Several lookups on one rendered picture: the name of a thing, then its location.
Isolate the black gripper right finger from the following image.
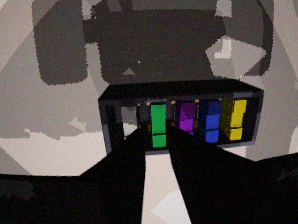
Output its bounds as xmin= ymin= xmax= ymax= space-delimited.
xmin=168 ymin=127 xmax=298 ymax=224

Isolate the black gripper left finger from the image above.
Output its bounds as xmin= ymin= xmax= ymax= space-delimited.
xmin=0 ymin=128 xmax=146 ymax=224

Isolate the black fuse block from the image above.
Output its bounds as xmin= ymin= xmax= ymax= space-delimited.
xmin=97 ymin=79 xmax=265 ymax=156

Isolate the purple fuse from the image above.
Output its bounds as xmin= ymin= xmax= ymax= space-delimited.
xmin=176 ymin=100 xmax=194 ymax=135

